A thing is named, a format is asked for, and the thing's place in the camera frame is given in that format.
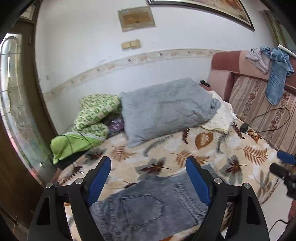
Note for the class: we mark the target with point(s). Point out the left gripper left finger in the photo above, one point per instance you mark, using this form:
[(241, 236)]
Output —
[(49, 220)]

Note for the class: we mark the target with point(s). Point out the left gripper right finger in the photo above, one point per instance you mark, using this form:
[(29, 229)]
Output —
[(247, 220)]

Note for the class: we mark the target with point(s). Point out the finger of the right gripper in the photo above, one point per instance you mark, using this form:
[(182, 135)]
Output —
[(286, 157)]

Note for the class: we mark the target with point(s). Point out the grey-blue denim pants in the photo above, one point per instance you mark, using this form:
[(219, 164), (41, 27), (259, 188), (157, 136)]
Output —
[(153, 209)]

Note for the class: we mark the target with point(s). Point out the leaf-patterned bed cover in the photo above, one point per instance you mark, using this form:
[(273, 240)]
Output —
[(236, 157)]

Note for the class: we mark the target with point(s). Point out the black power adapter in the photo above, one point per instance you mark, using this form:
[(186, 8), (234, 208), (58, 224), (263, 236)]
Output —
[(244, 128)]

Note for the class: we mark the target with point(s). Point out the striped brown cushion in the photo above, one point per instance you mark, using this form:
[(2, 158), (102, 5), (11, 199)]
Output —
[(276, 124)]

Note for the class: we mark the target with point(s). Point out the cream white pillow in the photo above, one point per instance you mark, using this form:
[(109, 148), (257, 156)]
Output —
[(223, 118)]

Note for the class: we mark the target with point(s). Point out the brown door with glass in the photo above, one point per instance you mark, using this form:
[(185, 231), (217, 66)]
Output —
[(26, 131)]

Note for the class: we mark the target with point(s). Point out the blue jeans on headboard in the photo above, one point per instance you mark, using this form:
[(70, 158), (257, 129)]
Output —
[(281, 68)]

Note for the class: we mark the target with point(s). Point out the grey cloth on headboard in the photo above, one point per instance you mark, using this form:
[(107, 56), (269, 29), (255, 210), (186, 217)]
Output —
[(258, 59)]

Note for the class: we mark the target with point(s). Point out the green patterned blanket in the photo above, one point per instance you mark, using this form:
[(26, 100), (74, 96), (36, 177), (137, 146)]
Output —
[(88, 130)]

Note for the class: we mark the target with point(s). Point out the small black object on ledge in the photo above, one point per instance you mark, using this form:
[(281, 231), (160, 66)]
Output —
[(202, 82)]

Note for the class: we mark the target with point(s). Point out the purple patterned cloth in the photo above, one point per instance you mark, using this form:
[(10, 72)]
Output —
[(115, 126)]

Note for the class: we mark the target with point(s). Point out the grey quilted pillow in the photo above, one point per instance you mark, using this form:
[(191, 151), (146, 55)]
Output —
[(166, 108)]

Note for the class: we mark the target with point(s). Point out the framed wall painting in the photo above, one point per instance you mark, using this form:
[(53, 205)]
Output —
[(233, 10)]

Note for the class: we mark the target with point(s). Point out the beige wall switches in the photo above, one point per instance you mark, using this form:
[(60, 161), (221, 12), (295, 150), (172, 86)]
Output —
[(131, 45)]

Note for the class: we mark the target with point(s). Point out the wall breaker panel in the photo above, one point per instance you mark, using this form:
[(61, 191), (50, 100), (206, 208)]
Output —
[(136, 18)]

